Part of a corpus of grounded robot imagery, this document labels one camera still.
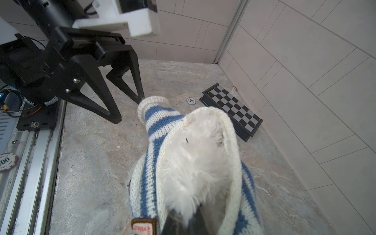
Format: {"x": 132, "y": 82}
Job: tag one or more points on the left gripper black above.
{"x": 58, "y": 58}

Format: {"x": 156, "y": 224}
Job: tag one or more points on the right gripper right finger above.
{"x": 197, "y": 224}

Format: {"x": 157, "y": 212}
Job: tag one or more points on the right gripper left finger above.
{"x": 174, "y": 225}

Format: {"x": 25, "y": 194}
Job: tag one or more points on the blue white striped sweater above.
{"x": 147, "y": 200}

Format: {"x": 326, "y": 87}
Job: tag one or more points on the white teddy bear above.
{"x": 195, "y": 169}

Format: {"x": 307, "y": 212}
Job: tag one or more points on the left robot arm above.
{"x": 131, "y": 78}

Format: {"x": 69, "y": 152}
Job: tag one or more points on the small poker chip on table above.
{"x": 191, "y": 101}

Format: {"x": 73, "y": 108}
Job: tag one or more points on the black white chessboard box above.
{"x": 245, "y": 122}

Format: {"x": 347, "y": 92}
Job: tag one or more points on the poker chip on rail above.
{"x": 8, "y": 161}

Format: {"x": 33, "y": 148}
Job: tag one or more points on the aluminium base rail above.
{"x": 27, "y": 190}

